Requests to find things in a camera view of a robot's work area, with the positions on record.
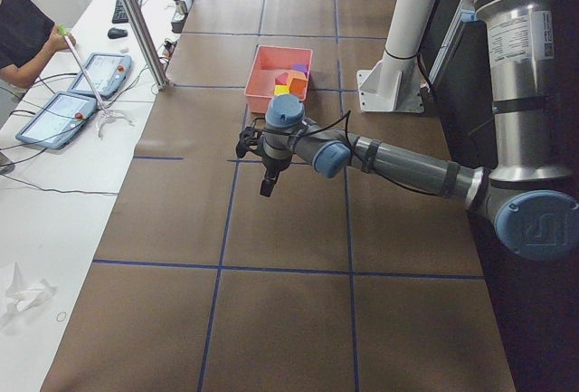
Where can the aluminium frame post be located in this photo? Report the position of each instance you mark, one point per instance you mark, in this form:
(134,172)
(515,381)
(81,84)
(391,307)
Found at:
(145,43)

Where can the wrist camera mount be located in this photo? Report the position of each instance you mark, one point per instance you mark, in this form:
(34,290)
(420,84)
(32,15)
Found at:
(250,140)

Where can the white side table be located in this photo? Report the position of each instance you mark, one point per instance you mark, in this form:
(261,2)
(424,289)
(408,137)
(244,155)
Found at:
(55,203)

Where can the clear grabber stick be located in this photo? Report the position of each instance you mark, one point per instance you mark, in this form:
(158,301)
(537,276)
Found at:
(106,114)

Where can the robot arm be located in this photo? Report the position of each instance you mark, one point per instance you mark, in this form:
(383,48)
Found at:
(530,217)

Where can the black computer mouse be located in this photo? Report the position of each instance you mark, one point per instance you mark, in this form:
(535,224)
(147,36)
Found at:
(116,33)

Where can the yellow foam cube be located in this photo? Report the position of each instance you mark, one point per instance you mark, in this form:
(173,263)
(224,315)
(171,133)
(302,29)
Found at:
(280,89)

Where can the person in black shirt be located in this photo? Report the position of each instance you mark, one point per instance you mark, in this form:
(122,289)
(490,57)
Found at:
(29,39)

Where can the crumpled white paper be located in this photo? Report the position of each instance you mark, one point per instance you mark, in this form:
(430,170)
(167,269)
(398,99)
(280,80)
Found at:
(23,300)

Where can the white pedestal column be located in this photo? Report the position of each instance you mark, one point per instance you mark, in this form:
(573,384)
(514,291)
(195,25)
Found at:
(393,85)

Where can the far teach pendant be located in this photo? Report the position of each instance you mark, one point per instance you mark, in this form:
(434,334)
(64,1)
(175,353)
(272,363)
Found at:
(107,72)

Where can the near teach pendant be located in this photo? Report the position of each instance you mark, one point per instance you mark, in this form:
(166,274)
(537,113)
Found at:
(56,123)

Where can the purple foam cube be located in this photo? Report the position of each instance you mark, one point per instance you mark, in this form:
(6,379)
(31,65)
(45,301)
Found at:
(300,67)

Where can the teach pendant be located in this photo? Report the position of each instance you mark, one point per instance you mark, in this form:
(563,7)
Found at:
(107,72)
(56,123)

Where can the orange foam cube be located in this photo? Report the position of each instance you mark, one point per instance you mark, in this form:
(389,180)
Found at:
(298,87)

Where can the pink foam cube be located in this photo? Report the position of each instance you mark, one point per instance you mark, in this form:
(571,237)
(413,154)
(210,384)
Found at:
(283,79)

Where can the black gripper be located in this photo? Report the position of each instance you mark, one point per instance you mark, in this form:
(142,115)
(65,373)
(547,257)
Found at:
(271,167)

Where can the pink plastic bin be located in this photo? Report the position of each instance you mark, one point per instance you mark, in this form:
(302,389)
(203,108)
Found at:
(269,62)

